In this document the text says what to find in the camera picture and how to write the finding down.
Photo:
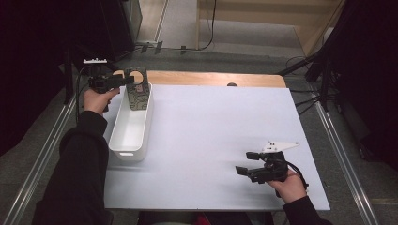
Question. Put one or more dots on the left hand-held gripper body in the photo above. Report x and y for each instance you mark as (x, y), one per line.
(99, 82)

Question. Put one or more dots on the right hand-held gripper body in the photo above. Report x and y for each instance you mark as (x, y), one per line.
(273, 170)

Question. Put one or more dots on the white plastic bin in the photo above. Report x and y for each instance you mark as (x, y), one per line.
(130, 134)

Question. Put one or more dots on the person's left hand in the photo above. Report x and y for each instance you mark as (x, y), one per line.
(97, 101)

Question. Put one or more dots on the person's right hand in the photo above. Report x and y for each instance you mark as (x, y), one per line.
(291, 189)

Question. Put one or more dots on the dark cabinet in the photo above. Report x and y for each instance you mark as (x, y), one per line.
(119, 28)

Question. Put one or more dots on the white board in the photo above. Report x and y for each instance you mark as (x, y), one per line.
(203, 134)

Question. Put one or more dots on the person's lap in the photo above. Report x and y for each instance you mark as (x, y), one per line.
(203, 218)

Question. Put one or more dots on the black curtain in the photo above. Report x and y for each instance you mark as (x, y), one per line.
(31, 62)
(372, 78)

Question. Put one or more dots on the wooden table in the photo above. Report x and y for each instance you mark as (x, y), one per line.
(203, 78)

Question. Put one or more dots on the wooden cabinet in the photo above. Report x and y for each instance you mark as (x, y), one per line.
(266, 12)

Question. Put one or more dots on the metal floor rail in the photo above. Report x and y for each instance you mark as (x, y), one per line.
(347, 168)
(37, 165)

